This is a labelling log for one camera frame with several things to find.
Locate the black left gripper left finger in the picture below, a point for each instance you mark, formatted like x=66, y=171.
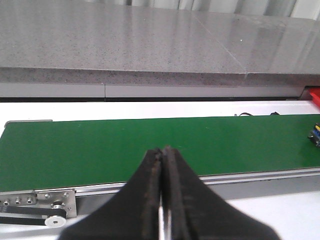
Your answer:
x=132, y=213

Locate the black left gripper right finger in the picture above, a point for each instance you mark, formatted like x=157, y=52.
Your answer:
x=198, y=213

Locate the silver drive pulley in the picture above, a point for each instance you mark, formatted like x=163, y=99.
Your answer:
x=55, y=221

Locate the black conveyor drive belt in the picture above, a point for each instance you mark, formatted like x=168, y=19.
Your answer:
x=16, y=215

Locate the red bin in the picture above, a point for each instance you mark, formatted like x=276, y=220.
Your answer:
x=313, y=93

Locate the right stainless steel table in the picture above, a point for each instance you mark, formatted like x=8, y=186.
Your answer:
x=271, y=50

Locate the stainless steel table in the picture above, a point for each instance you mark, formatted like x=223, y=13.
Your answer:
x=73, y=41
x=271, y=50

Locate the left stainless steel table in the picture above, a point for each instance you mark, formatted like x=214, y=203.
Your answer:
x=73, y=41

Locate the grey pleated curtain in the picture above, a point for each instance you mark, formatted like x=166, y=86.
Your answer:
x=304, y=9

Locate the aluminium conveyor side rail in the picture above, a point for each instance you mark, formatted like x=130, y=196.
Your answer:
x=109, y=188

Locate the steel motor mount plate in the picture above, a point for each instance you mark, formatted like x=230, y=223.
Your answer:
x=46, y=198

